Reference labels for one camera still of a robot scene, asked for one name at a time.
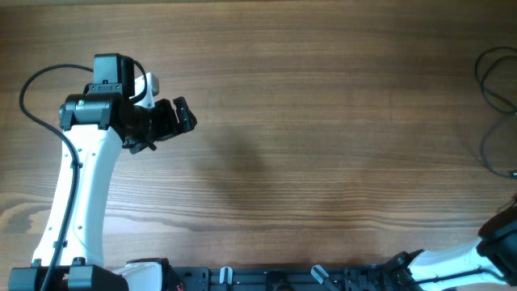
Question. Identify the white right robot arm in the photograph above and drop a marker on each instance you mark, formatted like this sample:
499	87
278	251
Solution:
490	259

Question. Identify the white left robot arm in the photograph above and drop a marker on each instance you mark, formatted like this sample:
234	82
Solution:
116	111

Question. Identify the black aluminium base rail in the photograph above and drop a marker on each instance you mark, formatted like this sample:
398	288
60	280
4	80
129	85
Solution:
271	279

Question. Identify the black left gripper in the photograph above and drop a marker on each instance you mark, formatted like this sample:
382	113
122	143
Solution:
170	127

